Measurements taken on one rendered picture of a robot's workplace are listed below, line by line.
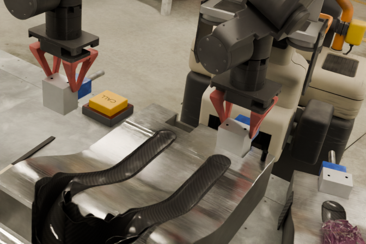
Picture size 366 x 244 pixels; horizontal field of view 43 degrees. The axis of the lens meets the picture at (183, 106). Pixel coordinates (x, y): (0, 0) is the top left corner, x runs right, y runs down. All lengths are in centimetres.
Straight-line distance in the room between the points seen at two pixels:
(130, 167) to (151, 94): 201
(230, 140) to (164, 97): 196
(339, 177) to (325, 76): 60
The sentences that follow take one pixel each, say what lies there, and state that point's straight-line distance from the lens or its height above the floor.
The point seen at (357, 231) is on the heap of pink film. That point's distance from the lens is 72.
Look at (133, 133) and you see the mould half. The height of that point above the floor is 89.
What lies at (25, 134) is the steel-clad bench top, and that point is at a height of 80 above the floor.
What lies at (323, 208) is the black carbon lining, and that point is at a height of 85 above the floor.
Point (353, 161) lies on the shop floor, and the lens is 260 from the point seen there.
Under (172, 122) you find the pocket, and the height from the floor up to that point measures 87.
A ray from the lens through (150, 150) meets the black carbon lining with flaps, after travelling 80.
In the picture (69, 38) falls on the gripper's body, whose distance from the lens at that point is 78.
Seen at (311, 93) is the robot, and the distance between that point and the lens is 141.
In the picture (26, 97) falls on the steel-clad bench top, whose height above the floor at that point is 80.
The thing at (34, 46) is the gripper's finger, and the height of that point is 101.
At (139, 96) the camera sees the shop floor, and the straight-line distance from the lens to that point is 272.
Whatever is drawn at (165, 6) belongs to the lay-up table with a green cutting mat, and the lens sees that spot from 398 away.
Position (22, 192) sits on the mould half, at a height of 93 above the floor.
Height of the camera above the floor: 135
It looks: 30 degrees down
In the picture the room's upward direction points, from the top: 9 degrees clockwise
